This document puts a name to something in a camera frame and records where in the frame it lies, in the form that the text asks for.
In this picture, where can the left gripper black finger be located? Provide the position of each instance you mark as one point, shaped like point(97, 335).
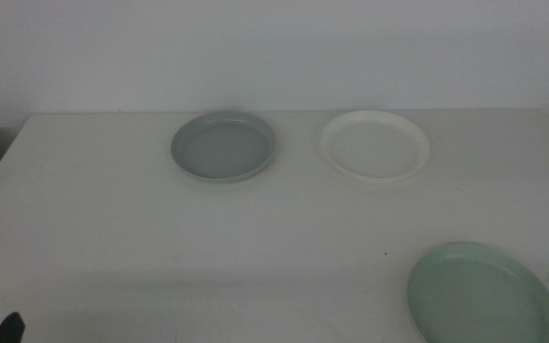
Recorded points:
point(8, 331)

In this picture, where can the grey shallow bowl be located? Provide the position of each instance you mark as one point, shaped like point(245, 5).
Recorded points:
point(224, 152)

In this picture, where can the white shallow bowl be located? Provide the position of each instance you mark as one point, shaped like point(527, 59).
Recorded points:
point(374, 148)

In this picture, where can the pale green shallow bowl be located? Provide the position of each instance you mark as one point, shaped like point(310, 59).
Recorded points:
point(481, 297)

